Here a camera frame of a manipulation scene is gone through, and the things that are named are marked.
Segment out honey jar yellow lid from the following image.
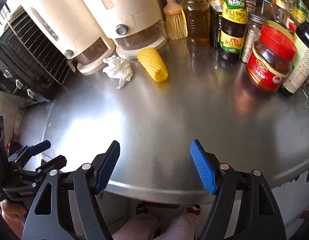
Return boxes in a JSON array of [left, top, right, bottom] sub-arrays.
[[180, 0, 210, 44]]

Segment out cream grain dispenser left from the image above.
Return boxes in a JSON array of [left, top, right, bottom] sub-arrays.
[[19, 0, 116, 75]]

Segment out red chili sauce jar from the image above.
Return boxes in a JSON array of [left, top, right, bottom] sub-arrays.
[[246, 24, 297, 93]]

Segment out right red slipper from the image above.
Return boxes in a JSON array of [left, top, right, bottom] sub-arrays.
[[185, 204, 201, 217]]

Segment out black toaster oven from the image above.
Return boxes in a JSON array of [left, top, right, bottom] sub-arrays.
[[0, 24, 76, 104]]

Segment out spice shaker metal lid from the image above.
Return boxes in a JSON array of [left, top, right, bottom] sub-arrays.
[[241, 12, 266, 63]]

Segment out left red slipper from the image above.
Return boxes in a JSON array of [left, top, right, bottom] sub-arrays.
[[135, 203, 150, 216]]

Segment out white tissue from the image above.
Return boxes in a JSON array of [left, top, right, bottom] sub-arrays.
[[103, 55, 133, 89]]

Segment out person's left hand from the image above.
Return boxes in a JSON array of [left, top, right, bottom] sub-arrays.
[[0, 200, 27, 239]]

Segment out person's pink right leg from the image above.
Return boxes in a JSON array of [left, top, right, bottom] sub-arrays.
[[155, 213, 199, 240]]

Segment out red slipper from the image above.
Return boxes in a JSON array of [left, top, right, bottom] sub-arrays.
[[135, 203, 150, 216], [185, 204, 201, 217]]

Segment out wooden handled brush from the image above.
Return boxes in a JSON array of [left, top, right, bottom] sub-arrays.
[[163, 0, 185, 40]]

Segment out cream grain dispenser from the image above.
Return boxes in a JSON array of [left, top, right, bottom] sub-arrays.
[[83, 0, 167, 59], [19, 0, 116, 75]]

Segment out person's pink leg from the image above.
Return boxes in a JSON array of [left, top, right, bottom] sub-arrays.
[[112, 213, 158, 240], [155, 213, 199, 240]]

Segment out wire oven rack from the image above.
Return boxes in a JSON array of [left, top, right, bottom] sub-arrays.
[[4, 6, 72, 85]]

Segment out person's pink left leg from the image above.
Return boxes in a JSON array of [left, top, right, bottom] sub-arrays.
[[112, 213, 158, 240]]

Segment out dark soy sauce bottle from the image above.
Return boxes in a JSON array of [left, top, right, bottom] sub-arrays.
[[280, 20, 309, 96]]

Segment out oyster sauce bottle green label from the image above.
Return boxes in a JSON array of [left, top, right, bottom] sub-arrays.
[[219, 0, 248, 63]]

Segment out cream grain dispenser right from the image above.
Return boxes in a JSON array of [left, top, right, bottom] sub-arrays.
[[83, 0, 167, 59]]

